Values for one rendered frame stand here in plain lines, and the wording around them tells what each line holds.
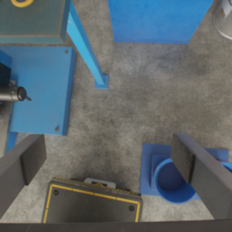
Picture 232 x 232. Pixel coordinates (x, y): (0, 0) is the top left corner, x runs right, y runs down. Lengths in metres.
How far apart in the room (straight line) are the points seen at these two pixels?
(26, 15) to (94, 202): 1.14
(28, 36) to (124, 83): 1.11
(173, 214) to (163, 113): 0.88
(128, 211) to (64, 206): 0.46
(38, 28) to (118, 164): 1.23
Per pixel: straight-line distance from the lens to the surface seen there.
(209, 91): 1.75
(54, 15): 0.67
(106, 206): 1.32
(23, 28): 0.70
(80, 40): 0.97
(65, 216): 1.42
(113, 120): 1.56
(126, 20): 1.54
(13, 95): 1.31
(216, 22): 2.03
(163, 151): 1.56
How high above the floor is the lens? 1.54
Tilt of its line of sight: 81 degrees down
